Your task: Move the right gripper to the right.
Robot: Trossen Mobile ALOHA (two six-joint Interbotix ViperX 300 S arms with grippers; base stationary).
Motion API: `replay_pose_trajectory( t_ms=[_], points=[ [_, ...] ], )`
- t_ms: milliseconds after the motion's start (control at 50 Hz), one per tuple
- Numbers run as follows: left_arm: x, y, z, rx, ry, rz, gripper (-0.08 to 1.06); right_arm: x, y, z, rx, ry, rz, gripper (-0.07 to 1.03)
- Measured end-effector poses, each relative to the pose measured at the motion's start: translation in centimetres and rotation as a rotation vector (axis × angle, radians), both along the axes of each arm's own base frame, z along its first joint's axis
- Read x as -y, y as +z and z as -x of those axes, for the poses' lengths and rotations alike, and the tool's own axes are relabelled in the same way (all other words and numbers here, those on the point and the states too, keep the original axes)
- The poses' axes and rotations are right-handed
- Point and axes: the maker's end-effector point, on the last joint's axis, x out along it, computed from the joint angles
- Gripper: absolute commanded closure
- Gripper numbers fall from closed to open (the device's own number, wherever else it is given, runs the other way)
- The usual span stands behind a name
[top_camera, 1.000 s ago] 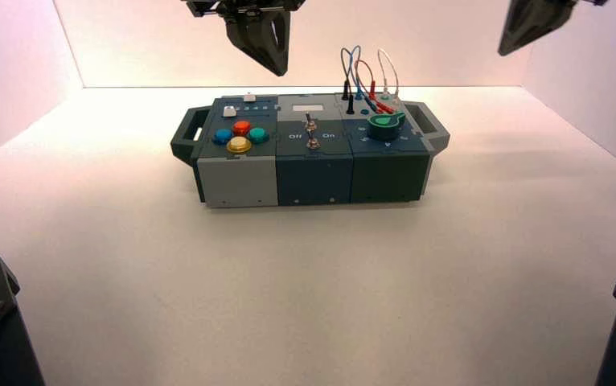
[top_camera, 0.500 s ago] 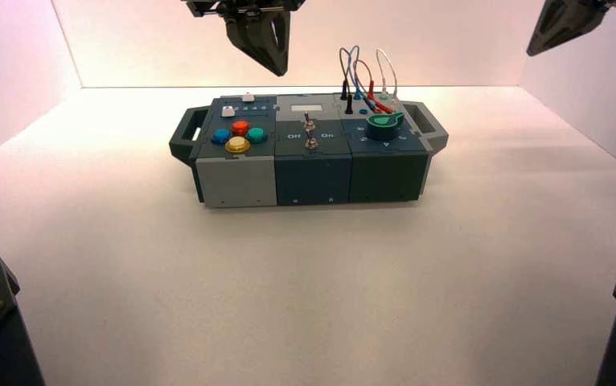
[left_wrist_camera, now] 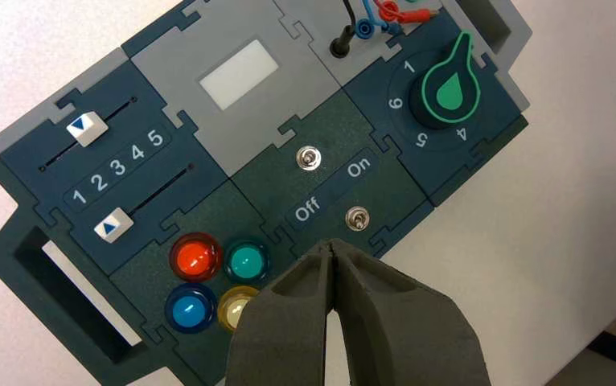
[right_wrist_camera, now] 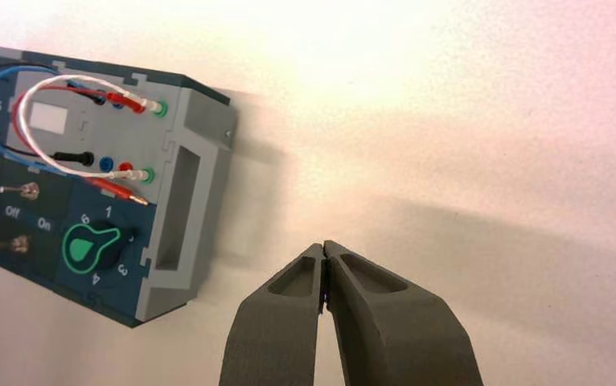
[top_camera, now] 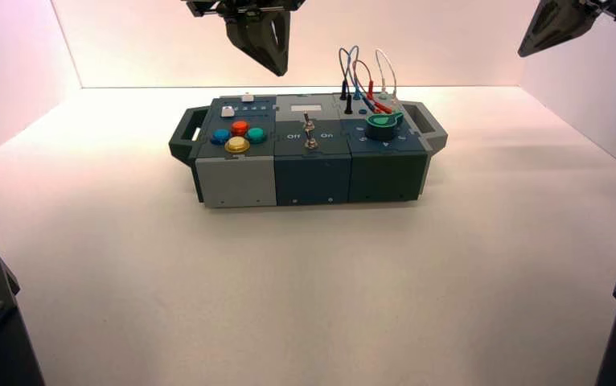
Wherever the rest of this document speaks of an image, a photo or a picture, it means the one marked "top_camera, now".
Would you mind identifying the blue patch cable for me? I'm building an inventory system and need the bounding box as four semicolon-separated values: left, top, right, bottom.
347;44;378;113

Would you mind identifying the grey modular control box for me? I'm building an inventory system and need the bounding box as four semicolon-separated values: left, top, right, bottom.
168;91;450;209

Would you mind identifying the green rotary knob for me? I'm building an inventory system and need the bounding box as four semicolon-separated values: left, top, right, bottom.
363;112;405;142

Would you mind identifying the grey cable with black plugs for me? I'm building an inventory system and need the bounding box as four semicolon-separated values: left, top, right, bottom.
337;47;355;116

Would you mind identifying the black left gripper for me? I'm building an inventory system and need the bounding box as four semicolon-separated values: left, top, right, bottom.
182;0;308;77

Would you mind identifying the red patch cable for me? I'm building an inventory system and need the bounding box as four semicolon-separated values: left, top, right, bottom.
353;59;394;115

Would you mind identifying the white patch cable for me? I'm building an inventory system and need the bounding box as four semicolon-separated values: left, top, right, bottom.
374;48;401;105

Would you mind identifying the yellow round push button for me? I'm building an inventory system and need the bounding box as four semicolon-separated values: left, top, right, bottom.
224;135;252;155

